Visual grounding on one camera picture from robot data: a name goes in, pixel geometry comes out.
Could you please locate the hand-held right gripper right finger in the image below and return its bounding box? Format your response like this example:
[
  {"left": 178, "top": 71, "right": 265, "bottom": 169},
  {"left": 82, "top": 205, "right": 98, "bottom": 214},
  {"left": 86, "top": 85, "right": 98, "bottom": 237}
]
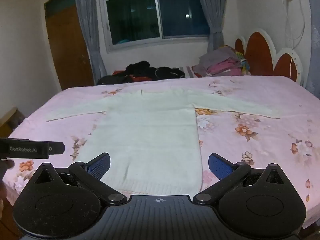
[{"left": 192, "top": 152, "right": 288, "bottom": 206}]

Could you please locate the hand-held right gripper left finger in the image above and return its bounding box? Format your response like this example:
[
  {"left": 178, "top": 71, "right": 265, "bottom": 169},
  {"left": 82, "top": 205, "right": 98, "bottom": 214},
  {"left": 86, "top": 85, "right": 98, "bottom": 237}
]
[{"left": 31, "top": 152, "right": 128, "bottom": 206}]

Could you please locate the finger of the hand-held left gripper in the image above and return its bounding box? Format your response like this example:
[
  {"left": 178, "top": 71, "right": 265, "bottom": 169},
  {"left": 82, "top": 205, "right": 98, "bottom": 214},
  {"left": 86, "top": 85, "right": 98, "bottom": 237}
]
[{"left": 48, "top": 141, "right": 66, "bottom": 155}]

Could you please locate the white knitted sweater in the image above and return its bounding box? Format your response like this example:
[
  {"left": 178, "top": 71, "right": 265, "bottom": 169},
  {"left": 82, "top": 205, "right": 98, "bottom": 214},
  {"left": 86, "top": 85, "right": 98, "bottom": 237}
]
[{"left": 46, "top": 85, "right": 281, "bottom": 196}]

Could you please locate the pile of pink grey clothes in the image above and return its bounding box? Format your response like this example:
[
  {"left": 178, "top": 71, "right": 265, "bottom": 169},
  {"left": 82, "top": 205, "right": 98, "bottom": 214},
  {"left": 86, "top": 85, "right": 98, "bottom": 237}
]
[{"left": 192, "top": 45, "right": 251, "bottom": 77}]

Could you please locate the pile of dark clothes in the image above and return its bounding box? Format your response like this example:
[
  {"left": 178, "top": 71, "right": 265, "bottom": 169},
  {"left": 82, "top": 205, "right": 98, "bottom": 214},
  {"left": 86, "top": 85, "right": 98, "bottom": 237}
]
[{"left": 97, "top": 60, "right": 186, "bottom": 86}]

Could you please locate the person's left hand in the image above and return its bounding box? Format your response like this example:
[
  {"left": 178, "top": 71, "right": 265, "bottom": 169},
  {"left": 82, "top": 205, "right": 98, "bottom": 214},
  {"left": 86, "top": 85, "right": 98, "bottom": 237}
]
[{"left": 0, "top": 159, "right": 15, "bottom": 180}]

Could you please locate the wooden nightstand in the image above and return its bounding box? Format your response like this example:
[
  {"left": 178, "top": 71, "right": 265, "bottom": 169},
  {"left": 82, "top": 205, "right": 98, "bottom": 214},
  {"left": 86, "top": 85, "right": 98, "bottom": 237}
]
[{"left": 0, "top": 107, "right": 26, "bottom": 138}]

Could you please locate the pink floral bedsheet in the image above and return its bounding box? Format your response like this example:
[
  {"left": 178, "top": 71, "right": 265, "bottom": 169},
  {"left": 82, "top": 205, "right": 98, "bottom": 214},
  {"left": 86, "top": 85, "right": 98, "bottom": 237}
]
[{"left": 0, "top": 76, "right": 320, "bottom": 230}]

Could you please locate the brown wooden door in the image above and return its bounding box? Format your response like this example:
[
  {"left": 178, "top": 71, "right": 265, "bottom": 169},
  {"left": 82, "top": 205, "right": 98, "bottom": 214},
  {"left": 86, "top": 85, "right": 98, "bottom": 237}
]
[{"left": 44, "top": 0, "right": 94, "bottom": 91}]

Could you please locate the striped cloth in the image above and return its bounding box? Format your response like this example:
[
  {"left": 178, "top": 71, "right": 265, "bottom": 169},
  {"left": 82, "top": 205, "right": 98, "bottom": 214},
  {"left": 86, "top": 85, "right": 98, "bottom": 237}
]
[{"left": 178, "top": 66, "right": 201, "bottom": 78}]

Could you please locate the red and white headboard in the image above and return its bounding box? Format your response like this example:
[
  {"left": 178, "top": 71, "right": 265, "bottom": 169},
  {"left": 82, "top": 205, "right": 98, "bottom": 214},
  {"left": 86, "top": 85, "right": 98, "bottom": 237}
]
[{"left": 234, "top": 28, "right": 304, "bottom": 86}]

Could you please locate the grey curtain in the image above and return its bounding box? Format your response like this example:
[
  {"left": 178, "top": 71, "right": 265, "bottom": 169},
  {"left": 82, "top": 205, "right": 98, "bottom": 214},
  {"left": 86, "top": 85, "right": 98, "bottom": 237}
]
[
  {"left": 72, "top": 0, "right": 108, "bottom": 86},
  {"left": 194, "top": 0, "right": 229, "bottom": 56}
]

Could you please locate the white framed window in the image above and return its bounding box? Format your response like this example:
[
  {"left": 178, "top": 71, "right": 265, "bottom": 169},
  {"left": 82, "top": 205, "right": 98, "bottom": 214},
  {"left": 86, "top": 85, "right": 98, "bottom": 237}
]
[{"left": 100, "top": 0, "right": 211, "bottom": 53}]

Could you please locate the white charging cable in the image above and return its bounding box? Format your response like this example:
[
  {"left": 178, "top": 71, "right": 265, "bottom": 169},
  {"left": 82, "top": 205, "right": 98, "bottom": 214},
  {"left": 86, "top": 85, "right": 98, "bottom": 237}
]
[{"left": 285, "top": 0, "right": 307, "bottom": 80}]

